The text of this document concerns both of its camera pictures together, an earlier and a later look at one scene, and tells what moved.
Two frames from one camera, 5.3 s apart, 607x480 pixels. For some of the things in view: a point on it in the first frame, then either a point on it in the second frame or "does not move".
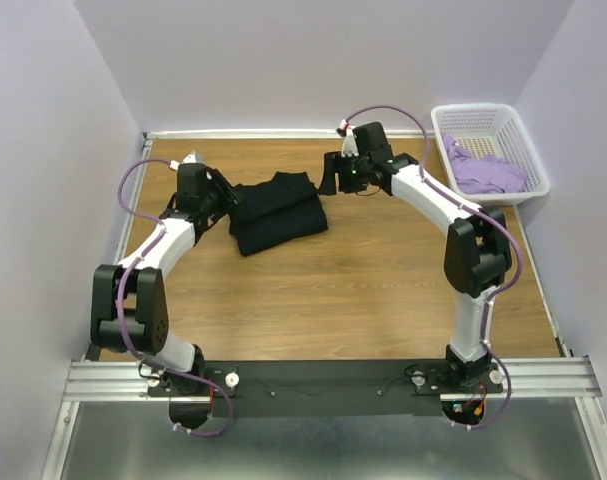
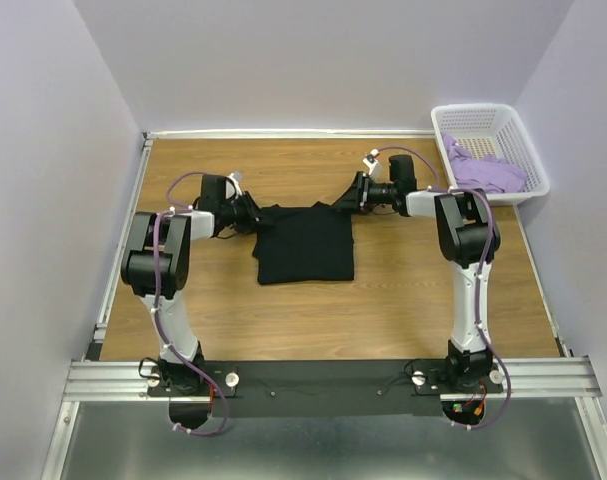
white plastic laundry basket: x=488 y=154 does not move
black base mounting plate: x=331 y=388 does not move
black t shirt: x=270 y=212 -> x=305 y=245
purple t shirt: x=486 y=175 does not move
